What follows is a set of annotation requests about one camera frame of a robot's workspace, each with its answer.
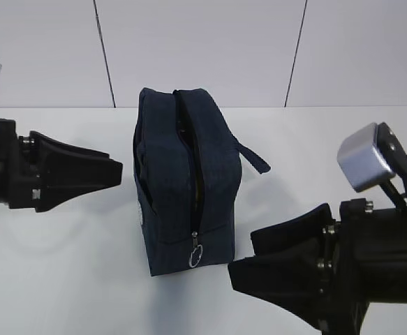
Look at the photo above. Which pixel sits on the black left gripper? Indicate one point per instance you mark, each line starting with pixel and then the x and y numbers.
pixel 25 161

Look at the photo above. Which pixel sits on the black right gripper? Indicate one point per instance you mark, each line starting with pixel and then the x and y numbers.
pixel 368 265

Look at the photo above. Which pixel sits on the dark navy zippered lunch bag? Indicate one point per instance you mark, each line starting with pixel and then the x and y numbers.
pixel 176 133

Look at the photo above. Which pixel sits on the yellow lemon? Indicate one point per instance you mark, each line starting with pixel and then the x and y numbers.
pixel 198 194

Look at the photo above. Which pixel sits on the silver wrist camera on right gripper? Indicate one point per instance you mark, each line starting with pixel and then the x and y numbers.
pixel 374 156

